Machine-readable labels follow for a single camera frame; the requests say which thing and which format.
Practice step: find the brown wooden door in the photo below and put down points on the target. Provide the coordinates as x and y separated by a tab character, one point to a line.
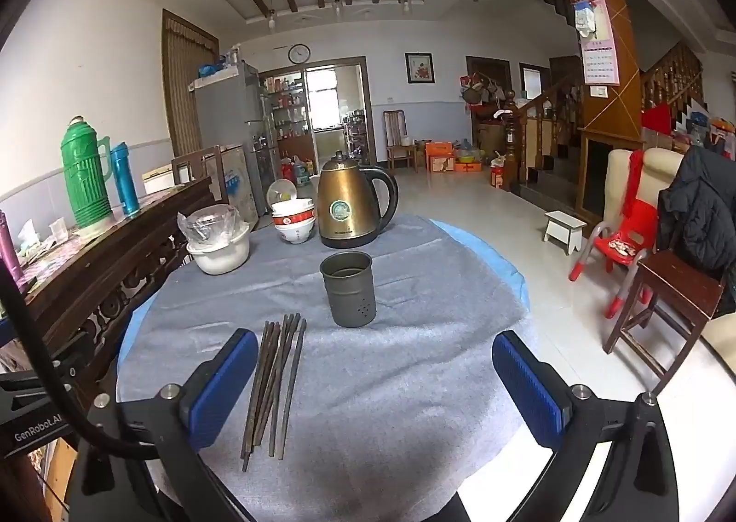
184	85

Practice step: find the red plastic child chair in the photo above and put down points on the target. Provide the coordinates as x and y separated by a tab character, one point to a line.
627	246

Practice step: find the red scarf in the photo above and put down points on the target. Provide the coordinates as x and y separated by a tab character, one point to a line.
633	177

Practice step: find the bunch of dark chopsticks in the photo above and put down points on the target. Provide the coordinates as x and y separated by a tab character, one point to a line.
276	378

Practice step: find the pink wall calendar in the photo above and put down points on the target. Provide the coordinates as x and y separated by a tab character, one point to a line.
601	56

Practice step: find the purple drinking bottle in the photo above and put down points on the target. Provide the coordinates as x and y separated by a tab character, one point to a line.
8	252

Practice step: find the grey perforated chopstick holder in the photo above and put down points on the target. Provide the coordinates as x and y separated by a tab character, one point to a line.
348	298

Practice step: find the red white jug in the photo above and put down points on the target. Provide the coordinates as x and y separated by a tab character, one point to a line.
497	174

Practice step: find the round wall clock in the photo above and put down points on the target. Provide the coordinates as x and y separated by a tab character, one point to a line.
299	53

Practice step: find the white bowl red band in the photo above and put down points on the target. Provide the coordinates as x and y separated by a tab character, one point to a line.
296	231

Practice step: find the white basin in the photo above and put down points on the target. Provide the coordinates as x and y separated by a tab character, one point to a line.
221	260

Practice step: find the wooden chair with panel back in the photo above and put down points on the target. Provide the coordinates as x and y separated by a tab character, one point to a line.
198	157

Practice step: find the green thermos flask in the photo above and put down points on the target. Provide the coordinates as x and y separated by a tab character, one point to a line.
86	177

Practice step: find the framed wall picture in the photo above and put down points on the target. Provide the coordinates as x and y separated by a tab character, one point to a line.
420	68

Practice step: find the clear plastic cup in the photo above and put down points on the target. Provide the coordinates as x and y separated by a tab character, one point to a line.
58	231

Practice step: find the blue water jug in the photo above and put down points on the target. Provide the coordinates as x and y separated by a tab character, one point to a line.
302	174

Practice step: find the cream armchair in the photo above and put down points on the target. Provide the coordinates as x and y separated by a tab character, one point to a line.
655	171

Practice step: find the blue table cover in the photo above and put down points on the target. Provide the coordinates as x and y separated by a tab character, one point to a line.
489	252

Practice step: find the round table with grey cloth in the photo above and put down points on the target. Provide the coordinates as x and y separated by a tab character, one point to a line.
402	384

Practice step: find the gold electric kettle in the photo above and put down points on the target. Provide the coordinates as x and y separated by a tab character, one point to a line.
345	206

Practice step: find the carved dark wooden sideboard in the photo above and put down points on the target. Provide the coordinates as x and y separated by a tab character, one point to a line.
115	263

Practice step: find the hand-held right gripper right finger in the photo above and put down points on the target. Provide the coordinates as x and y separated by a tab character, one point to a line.
529	390

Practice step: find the grey refrigerator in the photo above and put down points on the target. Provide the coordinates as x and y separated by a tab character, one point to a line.
224	114

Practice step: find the small white stool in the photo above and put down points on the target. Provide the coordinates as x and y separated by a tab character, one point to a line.
566	223

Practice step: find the wooden staircase railing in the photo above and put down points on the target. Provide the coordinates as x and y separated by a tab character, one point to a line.
546	108

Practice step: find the white chest freezer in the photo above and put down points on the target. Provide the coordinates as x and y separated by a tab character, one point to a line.
158	180

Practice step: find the blue thermos bottle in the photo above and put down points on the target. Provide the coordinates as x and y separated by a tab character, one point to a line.
125	180

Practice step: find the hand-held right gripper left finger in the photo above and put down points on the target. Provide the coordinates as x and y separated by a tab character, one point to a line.
221	384

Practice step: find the dark wooden chair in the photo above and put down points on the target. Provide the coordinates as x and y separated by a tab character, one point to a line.
673	277

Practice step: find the orange cardboard box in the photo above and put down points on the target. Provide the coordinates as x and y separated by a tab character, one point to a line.
441	160

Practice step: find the brown wooden dining chair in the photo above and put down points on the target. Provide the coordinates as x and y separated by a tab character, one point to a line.
399	151

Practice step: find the dark padded jacket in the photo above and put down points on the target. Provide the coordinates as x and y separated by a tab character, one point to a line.
701	211

